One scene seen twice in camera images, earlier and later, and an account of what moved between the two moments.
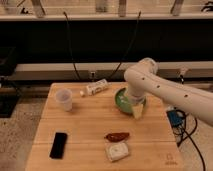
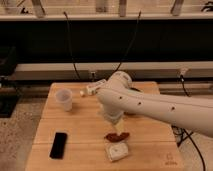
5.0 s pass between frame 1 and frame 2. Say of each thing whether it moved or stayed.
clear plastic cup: stayed
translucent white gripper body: moved
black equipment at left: stayed
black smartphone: stayed
